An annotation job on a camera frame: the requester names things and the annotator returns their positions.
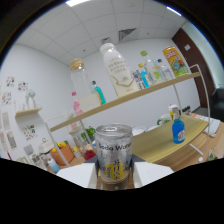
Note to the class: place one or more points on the white bottle with red cap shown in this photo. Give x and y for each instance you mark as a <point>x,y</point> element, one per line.
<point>173,110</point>

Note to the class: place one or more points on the black chair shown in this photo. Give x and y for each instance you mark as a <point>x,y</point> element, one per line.
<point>218,105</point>

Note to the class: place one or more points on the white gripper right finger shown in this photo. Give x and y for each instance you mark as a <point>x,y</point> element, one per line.
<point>151,171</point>

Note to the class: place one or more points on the yellow cartoon print can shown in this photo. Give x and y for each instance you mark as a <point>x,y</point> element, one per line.
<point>176,61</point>

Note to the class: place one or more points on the green potted plant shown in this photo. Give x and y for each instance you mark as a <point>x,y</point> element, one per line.
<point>89,132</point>

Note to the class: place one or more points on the orange basket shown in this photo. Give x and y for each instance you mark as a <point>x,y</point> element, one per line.
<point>62,155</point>

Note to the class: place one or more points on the white frame wooden shelf rack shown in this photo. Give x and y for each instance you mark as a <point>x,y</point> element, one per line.
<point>160,136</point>

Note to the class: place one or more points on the large white milk bottle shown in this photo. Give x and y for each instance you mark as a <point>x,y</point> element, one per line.
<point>119,71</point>

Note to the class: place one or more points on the small pink bottle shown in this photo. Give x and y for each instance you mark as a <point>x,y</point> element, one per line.
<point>77,106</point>

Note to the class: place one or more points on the wooden wall shelf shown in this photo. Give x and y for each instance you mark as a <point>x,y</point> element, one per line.
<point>28,112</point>

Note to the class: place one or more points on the wide white bowl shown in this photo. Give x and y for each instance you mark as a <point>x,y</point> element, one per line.
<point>138,130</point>

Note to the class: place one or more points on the brown door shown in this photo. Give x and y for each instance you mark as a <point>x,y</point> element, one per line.
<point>196,60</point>

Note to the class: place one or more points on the glass jar with cork lid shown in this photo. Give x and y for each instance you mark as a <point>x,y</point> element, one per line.
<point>83,86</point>

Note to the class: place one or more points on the small clear water bottle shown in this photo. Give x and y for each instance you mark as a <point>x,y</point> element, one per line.
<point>164,70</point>

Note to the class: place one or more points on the clear bottle with green cap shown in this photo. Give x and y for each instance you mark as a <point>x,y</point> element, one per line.
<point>151,70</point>

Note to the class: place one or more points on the slim blue bottle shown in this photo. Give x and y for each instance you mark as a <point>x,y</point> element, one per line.
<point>144,77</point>

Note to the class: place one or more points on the round blue liquid bottle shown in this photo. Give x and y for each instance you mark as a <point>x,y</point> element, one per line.
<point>178,131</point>

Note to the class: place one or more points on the white notebook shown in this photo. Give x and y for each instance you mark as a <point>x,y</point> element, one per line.
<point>213,126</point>

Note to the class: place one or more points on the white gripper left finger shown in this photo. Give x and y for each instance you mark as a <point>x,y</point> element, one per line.
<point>78,174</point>

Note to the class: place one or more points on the white and blue bottle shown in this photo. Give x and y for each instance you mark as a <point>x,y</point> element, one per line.
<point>54,165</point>

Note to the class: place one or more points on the teal liquid bottle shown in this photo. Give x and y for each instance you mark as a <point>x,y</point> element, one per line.
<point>99,94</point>

